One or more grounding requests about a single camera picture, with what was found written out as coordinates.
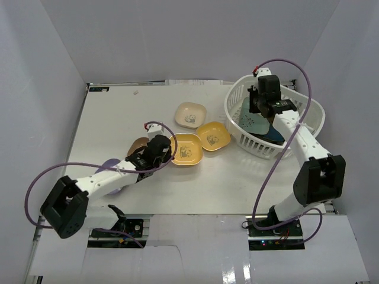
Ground teal rectangular divided plate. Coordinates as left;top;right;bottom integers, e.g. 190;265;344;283
238;97;269;135

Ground yellow square dish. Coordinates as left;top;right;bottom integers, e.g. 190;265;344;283
172;133;203;166
196;121;231;151

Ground dark blue leaf plate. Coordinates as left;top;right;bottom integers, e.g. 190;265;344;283
261;123;285;146

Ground cream square panda dish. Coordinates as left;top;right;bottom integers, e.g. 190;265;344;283
175;102;207;129

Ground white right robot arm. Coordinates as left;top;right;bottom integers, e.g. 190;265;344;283
248;75;346;236

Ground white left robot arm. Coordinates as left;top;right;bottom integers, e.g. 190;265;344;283
40;135;172;239

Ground white plastic dish bin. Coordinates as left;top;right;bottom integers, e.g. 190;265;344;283
224;75;325;160

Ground brown square panda dish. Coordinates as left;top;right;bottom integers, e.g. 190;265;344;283
127;137;149;156

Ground purple square panda dish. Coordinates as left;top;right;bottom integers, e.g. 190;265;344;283
94;158;125;195

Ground papers at table back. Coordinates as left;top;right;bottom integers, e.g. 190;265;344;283
165;79;234;86

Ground black label sticker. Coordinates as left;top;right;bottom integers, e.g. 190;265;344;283
88;86;110;92

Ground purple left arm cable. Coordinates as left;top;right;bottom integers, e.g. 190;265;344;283
24;120;179;249

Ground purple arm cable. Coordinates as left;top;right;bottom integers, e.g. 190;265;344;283
24;120;179;249
252;58;323;245

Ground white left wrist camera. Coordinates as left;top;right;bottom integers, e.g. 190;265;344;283
144;123;164;140

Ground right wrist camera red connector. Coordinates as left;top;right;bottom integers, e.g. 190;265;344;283
252;66;272;78

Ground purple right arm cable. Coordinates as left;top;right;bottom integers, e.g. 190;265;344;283
252;58;323;245

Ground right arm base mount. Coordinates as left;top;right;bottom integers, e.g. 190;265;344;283
241;218;305;251

